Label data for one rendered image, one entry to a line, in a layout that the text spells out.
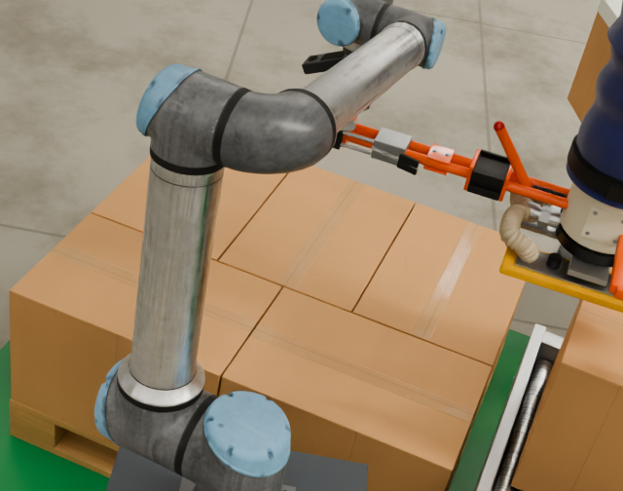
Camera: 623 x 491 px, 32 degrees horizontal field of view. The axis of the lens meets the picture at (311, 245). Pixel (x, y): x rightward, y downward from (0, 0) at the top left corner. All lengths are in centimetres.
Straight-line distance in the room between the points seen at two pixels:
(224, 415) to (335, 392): 87
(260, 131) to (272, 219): 168
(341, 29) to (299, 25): 349
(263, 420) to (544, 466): 87
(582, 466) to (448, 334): 61
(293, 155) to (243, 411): 52
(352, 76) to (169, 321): 48
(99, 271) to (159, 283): 123
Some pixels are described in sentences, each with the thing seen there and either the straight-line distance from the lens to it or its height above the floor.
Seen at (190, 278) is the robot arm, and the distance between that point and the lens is 170.
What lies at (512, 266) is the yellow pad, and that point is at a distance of 225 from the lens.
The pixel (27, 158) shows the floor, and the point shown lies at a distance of 431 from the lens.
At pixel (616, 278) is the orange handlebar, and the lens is 211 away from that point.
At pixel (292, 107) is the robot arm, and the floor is 165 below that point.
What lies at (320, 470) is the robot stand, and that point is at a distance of 223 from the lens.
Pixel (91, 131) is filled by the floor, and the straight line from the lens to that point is 448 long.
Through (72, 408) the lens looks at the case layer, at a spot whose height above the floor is 21.
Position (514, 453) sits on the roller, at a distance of 268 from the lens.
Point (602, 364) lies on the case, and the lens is 237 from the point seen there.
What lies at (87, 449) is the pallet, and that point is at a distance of 318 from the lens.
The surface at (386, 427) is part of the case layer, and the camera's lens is 264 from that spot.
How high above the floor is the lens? 242
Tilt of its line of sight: 37 degrees down
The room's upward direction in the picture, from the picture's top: 11 degrees clockwise
